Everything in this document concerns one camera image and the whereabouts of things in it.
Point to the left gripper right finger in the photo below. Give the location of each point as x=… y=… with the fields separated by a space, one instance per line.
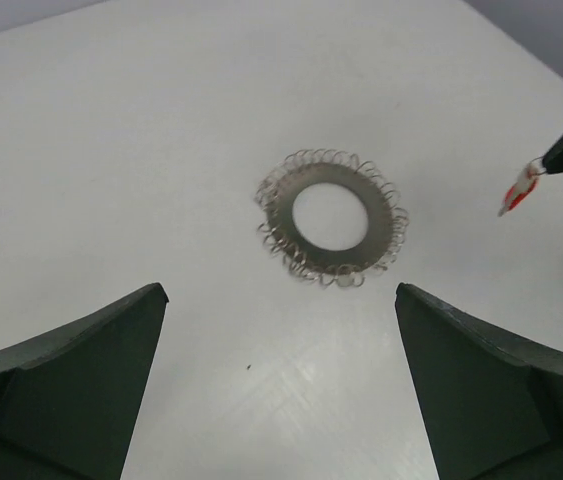
x=491 y=400

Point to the red tag key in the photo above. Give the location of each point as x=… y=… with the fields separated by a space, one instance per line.
x=524 y=184

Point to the metal disc with keyrings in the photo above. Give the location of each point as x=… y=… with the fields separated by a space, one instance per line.
x=332 y=218

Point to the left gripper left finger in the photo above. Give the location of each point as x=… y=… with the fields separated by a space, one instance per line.
x=70 y=397

